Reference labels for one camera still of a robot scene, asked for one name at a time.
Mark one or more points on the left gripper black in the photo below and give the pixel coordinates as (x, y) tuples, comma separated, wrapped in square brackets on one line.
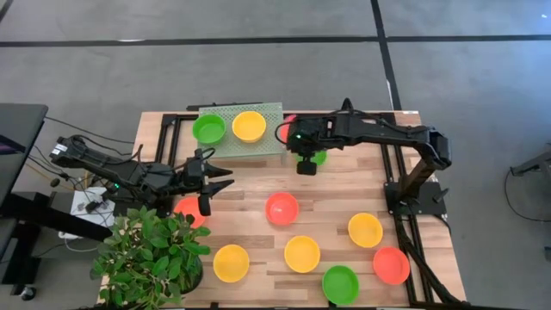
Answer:
[(196, 174)]

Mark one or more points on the pale green perforated metal shelf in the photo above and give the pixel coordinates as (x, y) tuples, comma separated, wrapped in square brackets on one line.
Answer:
[(267, 146)]

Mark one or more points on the green plastic mini bowl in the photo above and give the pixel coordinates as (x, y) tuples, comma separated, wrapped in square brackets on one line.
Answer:
[(340, 284), (320, 158), (208, 128)]

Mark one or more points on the black stand foot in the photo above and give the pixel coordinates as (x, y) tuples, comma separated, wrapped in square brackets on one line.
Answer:
[(534, 165)]

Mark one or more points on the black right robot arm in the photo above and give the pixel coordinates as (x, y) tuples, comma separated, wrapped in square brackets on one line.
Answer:
[(387, 129)]

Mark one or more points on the orange plastic mini bowl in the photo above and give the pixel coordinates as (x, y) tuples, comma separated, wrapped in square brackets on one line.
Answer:
[(282, 208), (187, 207), (283, 133), (391, 265)]

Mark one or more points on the black metal table frame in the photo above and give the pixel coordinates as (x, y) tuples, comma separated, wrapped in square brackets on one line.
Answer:
[(170, 117)]

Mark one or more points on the green leafy plant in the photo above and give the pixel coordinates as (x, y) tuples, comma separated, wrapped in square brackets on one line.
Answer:
[(146, 254)]

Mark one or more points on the black desk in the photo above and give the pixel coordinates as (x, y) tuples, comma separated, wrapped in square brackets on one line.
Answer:
[(17, 129)]

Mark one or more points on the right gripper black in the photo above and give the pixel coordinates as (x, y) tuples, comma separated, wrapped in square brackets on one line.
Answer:
[(307, 135)]

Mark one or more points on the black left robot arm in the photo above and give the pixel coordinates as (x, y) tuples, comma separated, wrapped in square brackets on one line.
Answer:
[(129, 172)]

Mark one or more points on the black caster wheel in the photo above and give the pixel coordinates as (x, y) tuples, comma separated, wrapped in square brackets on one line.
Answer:
[(28, 293)]

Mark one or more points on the black stand leg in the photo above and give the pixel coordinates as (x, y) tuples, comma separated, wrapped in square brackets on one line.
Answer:
[(51, 217)]

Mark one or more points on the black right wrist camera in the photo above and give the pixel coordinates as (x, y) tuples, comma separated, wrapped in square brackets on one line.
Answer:
[(306, 167)]

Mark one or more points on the black plant pot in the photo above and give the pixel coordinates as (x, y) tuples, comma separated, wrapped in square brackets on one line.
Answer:
[(196, 277)]

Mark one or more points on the white power strip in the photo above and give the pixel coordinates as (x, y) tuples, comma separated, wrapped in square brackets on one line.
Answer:
[(79, 200)]

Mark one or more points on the small black plug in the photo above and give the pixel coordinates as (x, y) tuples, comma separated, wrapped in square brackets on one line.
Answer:
[(54, 182)]

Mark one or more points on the yellow plastic mini bowl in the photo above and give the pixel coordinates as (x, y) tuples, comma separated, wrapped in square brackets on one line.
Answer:
[(231, 263), (365, 229), (301, 254), (249, 126)]

